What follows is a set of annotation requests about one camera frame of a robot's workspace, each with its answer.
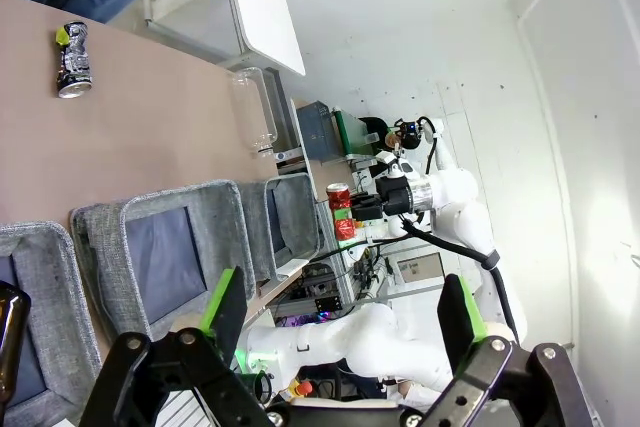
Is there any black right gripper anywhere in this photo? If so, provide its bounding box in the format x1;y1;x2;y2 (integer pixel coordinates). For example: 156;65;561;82
334;174;413;223

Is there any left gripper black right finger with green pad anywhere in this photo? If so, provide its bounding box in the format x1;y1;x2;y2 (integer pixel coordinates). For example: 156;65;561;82
399;274;596;427

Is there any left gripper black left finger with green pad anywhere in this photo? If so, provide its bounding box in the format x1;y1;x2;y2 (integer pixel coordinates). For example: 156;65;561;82
79;266;281;427

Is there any red drink can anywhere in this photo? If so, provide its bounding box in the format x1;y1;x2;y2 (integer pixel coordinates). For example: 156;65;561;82
325;182;357;242

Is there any grey fabric basket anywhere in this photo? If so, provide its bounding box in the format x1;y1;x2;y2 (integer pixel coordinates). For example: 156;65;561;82
69;178;257;348
236;172;322;283
0;220;104;427

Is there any crushed black silver can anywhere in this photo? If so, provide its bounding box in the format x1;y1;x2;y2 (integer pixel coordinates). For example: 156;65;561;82
53;21;94;100

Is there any brown cardboard box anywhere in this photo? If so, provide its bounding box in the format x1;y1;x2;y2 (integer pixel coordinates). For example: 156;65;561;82
396;252;445;282

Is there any grey box green edge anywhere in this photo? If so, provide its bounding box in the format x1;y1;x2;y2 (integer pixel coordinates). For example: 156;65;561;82
294;99;382;166

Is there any clear plastic bottle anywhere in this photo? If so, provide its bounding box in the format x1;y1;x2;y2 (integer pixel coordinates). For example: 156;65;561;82
226;66;279;159

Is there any brown glass bottle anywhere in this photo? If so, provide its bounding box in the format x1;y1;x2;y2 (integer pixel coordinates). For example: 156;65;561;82
0;281;33;404

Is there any white side table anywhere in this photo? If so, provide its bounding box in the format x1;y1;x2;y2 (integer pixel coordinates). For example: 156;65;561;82
142;0;307;79

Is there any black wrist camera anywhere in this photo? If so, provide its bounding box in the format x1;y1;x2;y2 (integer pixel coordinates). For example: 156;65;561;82
385;116;437;150

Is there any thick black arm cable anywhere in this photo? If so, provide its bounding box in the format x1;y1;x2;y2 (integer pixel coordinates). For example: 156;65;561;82
398;214;522;339

